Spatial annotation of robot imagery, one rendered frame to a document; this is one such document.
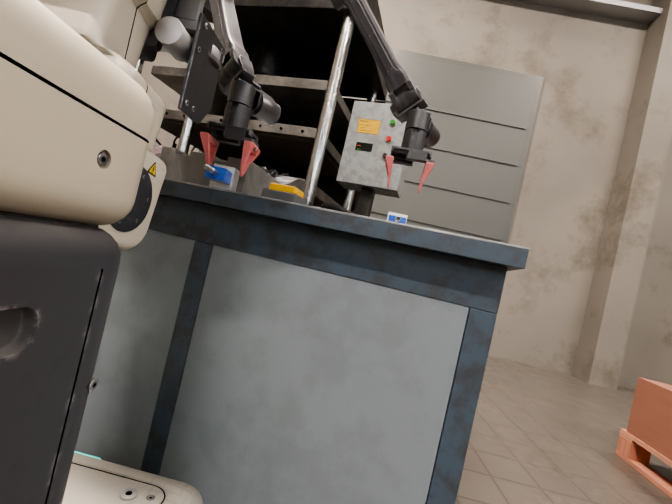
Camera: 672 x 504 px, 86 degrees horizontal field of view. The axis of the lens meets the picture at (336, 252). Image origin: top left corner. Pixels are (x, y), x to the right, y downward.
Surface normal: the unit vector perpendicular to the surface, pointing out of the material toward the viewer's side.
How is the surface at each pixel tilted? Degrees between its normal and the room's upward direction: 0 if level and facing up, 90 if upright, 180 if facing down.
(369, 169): 90
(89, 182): 90
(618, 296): 90
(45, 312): 90
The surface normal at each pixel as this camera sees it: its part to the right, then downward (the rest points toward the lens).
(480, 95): -0.05, -0.03
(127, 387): -0.26, -0.07
